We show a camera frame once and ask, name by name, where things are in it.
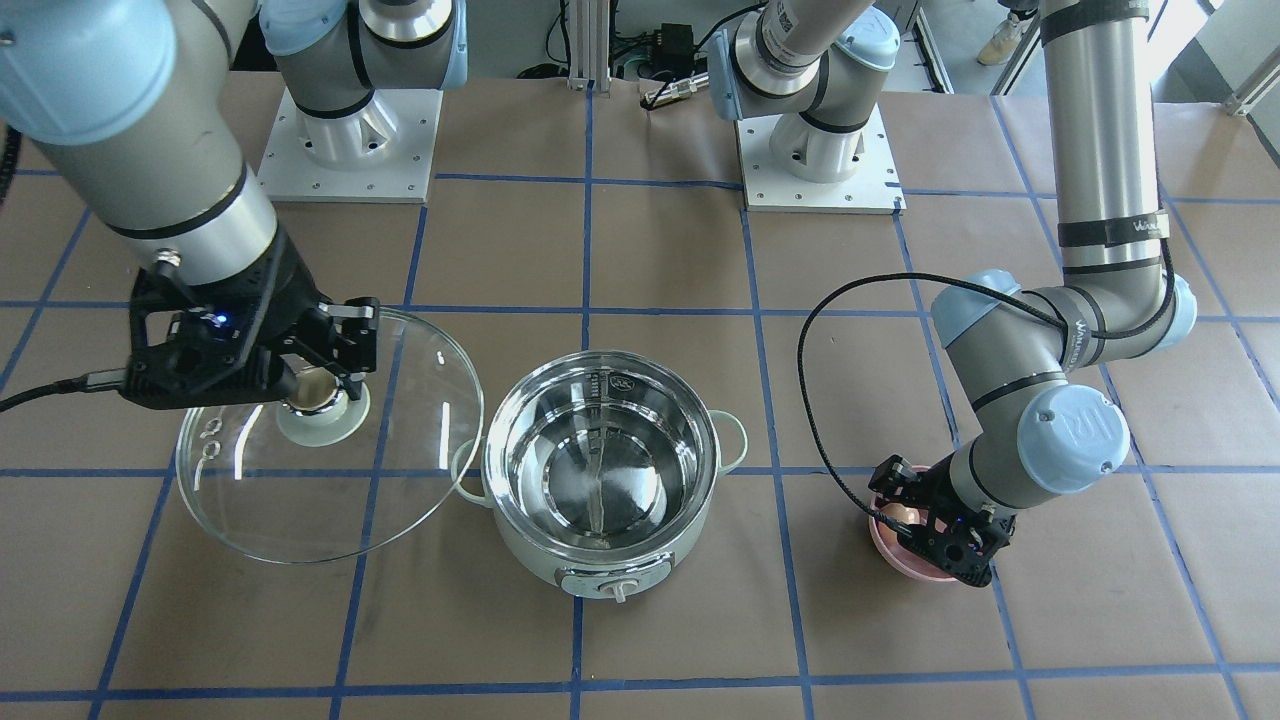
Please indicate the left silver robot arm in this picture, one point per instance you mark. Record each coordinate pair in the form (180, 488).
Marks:
(1013, 349)

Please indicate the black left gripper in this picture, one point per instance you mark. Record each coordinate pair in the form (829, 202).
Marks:
(932, 500)

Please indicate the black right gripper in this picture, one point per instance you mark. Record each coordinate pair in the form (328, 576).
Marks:
(287, 296)

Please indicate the white electric cooking pot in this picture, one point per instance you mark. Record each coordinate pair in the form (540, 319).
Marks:
(599, 467)

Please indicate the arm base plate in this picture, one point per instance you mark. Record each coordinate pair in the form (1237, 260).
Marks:
(789, 166)
(382, 153)

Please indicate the glass pot lid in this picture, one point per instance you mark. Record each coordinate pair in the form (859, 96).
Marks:
(321, 476)

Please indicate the aluminium frame post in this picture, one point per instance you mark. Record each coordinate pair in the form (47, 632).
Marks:
(589, 34)

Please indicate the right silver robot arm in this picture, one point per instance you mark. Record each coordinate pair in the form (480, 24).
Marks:
(122, 98)

